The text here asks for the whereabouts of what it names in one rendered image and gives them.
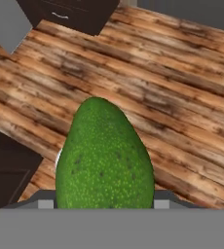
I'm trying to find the dark brown drawer cabinet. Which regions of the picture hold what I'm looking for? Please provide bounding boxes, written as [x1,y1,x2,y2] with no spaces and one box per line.
[16,0,121,37]

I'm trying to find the dark brown cupboard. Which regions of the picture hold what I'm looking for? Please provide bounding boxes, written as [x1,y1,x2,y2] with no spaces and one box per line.
[0,124,44,209]

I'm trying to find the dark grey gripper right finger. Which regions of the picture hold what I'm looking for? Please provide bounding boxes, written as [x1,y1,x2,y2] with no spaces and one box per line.
[153,190,200,210]

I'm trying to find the green avocado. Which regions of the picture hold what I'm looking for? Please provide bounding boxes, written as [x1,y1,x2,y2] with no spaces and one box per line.
[55,96,156,210]

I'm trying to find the silver drawer handle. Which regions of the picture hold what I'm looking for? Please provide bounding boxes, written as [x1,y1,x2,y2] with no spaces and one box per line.
[51,11,70,20]

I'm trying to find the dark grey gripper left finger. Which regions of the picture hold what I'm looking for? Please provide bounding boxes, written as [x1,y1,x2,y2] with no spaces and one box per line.
[7,190,57,210]

